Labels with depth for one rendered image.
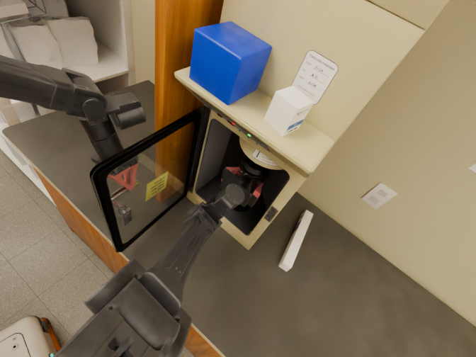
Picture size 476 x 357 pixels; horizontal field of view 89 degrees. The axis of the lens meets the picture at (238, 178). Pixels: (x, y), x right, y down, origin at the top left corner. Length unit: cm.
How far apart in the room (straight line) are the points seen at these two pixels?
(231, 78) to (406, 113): 63
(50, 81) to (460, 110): 95
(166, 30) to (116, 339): 48
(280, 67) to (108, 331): 46
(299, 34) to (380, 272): 99
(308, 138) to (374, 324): 80
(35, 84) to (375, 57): 52
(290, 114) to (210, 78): 15
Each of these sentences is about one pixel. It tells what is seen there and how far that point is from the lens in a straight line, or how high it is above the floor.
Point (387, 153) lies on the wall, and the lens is 99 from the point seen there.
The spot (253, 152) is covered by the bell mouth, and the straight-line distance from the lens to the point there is 64.
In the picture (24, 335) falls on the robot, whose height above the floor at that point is 28.
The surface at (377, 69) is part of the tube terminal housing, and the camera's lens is 45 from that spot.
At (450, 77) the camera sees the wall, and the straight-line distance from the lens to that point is 89.
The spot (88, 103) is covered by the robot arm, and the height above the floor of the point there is 144.
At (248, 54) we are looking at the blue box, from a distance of 43.
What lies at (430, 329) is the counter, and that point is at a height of 94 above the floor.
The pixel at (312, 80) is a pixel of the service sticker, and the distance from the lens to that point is 48.
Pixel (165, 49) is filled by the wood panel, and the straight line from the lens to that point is 56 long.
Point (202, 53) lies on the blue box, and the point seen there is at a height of 157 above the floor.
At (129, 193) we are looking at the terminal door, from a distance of 62.
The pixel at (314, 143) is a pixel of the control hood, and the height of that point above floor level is 151.
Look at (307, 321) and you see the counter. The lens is 96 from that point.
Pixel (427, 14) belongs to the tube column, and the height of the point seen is 172.
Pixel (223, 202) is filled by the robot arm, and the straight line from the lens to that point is 60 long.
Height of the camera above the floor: 177
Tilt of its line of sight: 49 degrees down
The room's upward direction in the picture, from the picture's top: 24 degrees clockwise
